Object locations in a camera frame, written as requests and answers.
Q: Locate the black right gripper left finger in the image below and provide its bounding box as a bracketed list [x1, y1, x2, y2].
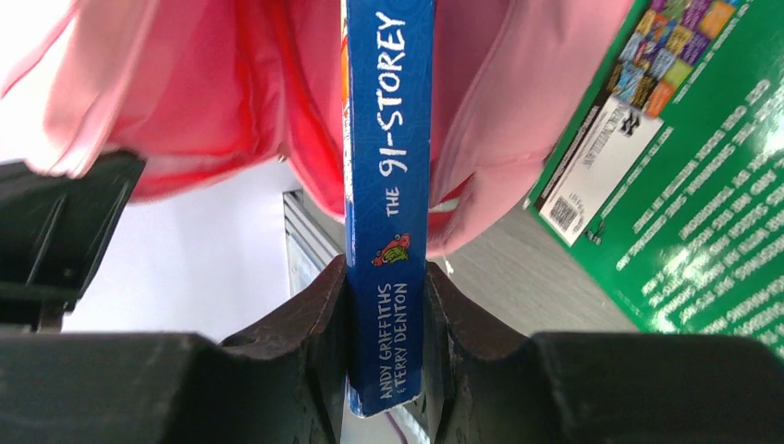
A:
[220, 255, 349, 443]

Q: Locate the green cover book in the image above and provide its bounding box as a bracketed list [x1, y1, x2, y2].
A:
[526, 0, 783, 357]

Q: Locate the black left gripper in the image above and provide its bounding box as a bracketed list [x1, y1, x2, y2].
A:
[1, 153, 145, 333]

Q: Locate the pink student backpack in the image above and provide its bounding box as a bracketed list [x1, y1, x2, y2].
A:
[1, 1, 632, 256]

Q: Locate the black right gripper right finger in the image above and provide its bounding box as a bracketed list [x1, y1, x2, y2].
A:
[423, 262, 528, 443]

